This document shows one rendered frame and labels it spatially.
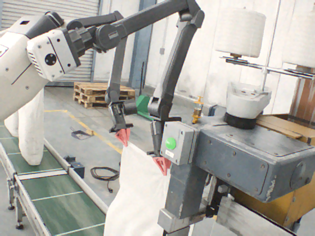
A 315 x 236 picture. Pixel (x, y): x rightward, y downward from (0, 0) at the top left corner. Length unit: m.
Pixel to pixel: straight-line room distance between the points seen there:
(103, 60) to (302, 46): 8.43
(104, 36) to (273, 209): 0.75
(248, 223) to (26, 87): 0.81
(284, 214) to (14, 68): 0.96
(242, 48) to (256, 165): 0.48
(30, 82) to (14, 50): 0.11
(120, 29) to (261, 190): 0.62
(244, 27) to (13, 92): 0.79
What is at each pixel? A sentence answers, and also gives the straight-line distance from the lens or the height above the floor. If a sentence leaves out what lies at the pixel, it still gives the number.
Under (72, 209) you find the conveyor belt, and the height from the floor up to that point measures 0.38.
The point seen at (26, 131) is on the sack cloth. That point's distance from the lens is 2.57.
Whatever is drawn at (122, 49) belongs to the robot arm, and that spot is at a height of 1.47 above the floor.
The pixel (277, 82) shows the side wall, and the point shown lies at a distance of 6.46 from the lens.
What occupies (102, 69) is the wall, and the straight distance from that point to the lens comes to 9.15.
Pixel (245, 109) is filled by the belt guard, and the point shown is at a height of 1.39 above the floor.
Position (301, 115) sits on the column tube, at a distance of 1.11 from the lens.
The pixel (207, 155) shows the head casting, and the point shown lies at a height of 1.28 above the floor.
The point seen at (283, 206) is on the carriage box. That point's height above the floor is 1.11.
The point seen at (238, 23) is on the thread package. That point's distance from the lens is 1.01.
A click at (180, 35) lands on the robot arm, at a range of 1.12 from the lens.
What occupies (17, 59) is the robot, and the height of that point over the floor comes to 1.42.
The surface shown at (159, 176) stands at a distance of 1.13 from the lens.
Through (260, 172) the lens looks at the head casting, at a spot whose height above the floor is 1.30.
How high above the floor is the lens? 1.51
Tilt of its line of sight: 14 degrees down
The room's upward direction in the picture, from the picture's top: 9 degrees clockwise
